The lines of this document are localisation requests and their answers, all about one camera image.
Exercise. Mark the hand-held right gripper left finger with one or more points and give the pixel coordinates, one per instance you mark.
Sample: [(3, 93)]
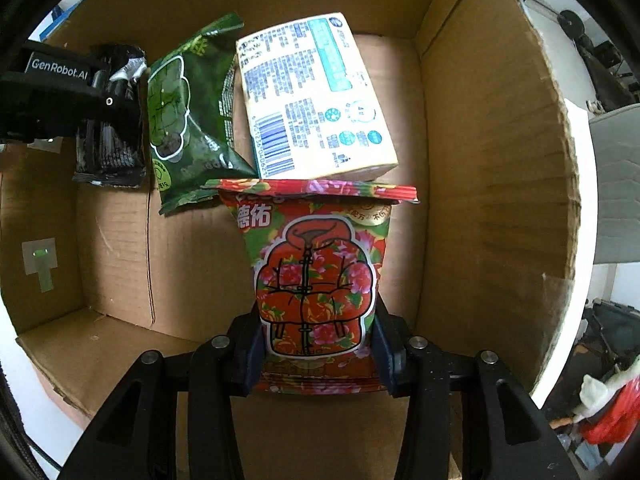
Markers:
[(254, 355)]

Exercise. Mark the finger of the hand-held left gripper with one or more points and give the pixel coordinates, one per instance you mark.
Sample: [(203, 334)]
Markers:
[(117, 102)]

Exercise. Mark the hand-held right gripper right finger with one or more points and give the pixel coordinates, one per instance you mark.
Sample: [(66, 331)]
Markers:
[(386, 360)]

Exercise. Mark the black snack packet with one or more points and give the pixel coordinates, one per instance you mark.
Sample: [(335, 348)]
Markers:
[(107, 157)]

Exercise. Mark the red floral snack packet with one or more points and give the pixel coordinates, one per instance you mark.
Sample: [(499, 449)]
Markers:
[(310, 280)]

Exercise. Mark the cardboard box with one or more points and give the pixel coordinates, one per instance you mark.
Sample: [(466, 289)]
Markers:
[(475, 160)]

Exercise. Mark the green snack packet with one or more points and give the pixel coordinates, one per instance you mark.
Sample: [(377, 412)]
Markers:
[(175, 110)]

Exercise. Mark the white label sticker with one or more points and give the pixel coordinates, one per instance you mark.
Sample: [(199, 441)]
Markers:
[(41, 265)]

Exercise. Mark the white tissue pack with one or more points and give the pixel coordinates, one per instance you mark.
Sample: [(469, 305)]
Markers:
[(310, 100)]

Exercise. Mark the red and white plush toy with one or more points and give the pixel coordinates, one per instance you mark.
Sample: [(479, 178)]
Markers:
[(612, 400)]

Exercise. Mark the white panel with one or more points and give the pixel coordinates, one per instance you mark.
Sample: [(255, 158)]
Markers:
[(617, 185)]

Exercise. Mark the black equipment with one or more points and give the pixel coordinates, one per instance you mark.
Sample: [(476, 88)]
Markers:
[(600, 55)]

